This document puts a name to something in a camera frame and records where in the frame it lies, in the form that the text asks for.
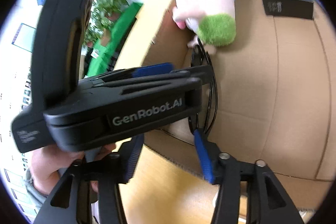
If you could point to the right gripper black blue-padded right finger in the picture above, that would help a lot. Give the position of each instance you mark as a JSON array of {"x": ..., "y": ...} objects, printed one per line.
[{"x": 268, "y": 201}]

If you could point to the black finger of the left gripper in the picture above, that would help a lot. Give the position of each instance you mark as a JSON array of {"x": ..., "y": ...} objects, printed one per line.
[{"x": 175, "y": 74}]

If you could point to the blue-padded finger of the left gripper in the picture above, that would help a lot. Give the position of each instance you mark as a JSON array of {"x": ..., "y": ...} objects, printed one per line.
[{"x": 150, "y": 70}]

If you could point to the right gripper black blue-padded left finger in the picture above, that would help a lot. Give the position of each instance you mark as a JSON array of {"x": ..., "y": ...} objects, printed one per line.
[{"x": 70, "y": 200}]

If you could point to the black sunglasses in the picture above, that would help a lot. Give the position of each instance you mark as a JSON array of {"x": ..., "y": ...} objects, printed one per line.
[{"x": 204, "y": 121}]

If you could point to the pink blue green plush toy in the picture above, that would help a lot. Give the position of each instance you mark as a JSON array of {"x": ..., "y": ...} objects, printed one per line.
[{"x": 212, "y": 21}]

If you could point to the person's left hand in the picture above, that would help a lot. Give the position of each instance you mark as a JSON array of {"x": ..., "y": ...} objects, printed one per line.
[{"x": 45, "y": 164}]

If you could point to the brown cardboard box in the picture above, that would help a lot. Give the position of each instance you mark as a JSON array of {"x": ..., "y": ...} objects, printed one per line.
[{"x": 276, "y": 86}]

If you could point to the large potted green plant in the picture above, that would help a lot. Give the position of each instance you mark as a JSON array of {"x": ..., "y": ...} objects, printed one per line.
[{"x": 104, "y": 13}]

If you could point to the blue framed wall poster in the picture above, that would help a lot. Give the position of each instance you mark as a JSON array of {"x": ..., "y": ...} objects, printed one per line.
[{"x": 24, "y": 37}]

